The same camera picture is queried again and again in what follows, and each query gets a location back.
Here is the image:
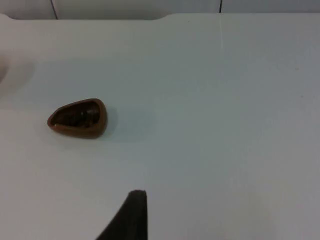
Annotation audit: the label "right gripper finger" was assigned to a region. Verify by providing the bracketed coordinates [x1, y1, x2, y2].
[95, 190, 149, 240]

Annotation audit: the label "coffee beans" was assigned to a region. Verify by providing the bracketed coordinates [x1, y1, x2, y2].
[62, 106, 100, 129]

